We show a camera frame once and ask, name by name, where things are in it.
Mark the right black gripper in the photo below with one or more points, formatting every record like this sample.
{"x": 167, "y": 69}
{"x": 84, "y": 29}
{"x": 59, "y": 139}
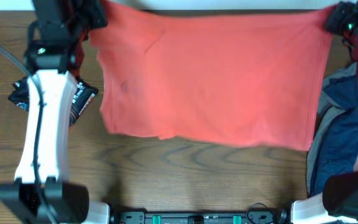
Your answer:
{"x": 334, "y": 23}

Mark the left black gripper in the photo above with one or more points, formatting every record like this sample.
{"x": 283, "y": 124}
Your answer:
{"x": 93, "y": 15}

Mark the orange red soccer t-shirt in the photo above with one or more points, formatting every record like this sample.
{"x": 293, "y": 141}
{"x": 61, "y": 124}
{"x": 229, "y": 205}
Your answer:
{"x": 237, "y": 80}

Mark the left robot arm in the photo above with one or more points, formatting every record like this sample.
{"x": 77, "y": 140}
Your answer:
{"x": 41, "y": 191}

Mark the black printed folded shirt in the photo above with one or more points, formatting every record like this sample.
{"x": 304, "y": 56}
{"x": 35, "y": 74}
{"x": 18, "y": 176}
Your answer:
{"x": 81, "y": 99}

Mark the grey shirt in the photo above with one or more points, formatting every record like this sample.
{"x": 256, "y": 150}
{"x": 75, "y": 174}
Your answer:
{"x": 328, "y": 110}

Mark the navy blue shirt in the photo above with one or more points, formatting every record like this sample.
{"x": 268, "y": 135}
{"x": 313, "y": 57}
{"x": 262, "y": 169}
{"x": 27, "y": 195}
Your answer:
{"x": 339, "y": 150}

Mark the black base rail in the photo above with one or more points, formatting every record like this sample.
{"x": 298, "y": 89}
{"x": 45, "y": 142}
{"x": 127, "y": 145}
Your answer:
{"x": 257, "y": 216}

